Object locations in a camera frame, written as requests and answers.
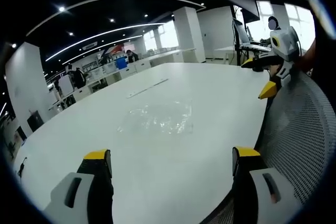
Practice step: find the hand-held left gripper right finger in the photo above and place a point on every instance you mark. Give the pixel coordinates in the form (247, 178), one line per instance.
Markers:
(258, 182)

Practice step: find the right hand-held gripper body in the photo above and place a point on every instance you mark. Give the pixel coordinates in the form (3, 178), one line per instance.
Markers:
(287, 43)

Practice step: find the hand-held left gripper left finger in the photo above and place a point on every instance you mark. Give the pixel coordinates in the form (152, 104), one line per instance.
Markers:
(86, 182)

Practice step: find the pile of clear food packaging bags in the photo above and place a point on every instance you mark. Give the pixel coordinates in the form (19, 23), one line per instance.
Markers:
(160, 119)

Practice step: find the white office desk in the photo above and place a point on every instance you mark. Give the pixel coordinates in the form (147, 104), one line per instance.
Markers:
(244, 49)

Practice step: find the laptop on stand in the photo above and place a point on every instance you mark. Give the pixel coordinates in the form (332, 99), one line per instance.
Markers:
(241, 33)

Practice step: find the grey mesh office chair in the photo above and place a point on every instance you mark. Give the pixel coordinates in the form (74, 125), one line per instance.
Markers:
(299, 140)

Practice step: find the black bin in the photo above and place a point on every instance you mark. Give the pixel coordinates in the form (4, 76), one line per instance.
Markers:
(35, 120)

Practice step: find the white office chair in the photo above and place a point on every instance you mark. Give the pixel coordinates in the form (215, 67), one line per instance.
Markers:
(65, 85)

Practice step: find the blue storage box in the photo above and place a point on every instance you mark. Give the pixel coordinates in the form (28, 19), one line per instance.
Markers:
(121, 64)

